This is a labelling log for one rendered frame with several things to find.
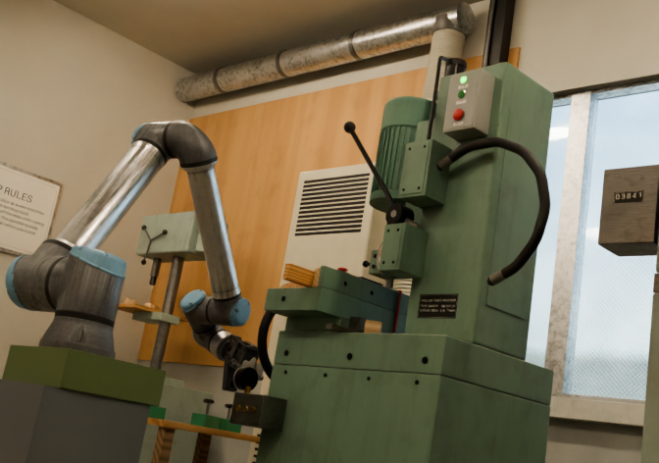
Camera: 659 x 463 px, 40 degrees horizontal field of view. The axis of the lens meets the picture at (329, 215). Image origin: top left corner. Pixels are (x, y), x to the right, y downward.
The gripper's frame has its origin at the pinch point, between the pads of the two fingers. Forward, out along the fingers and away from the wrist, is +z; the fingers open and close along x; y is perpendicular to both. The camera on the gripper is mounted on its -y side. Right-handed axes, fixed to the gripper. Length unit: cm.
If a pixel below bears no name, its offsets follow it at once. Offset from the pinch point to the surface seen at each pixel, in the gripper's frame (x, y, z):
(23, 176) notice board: 12, 8, -264
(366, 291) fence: -14, 41, 43
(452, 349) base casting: -21, 39, 82
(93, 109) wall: 44, 56, -285
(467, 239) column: -12, 63, 67
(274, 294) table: -30, 31, 28
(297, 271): -35, 40, 39
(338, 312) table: -22, 34, 45
